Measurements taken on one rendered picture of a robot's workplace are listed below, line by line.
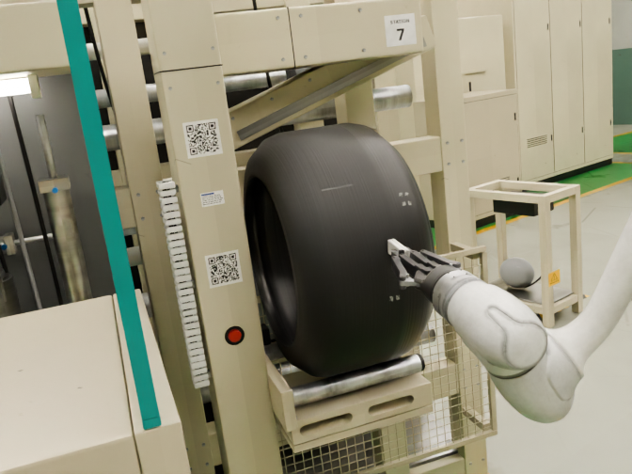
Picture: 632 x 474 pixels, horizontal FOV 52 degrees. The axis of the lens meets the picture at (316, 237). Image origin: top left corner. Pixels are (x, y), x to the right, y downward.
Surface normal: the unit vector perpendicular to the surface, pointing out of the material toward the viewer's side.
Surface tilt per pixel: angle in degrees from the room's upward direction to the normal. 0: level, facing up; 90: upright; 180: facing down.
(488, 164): 90
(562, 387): 98
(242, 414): 90
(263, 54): 90
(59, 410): 0
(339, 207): 58
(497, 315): 34
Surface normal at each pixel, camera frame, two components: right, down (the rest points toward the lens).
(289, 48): 0.33, 0.18
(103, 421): -0.12, -0.96
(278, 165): -0.60, -0.45
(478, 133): 0.59, 0.12
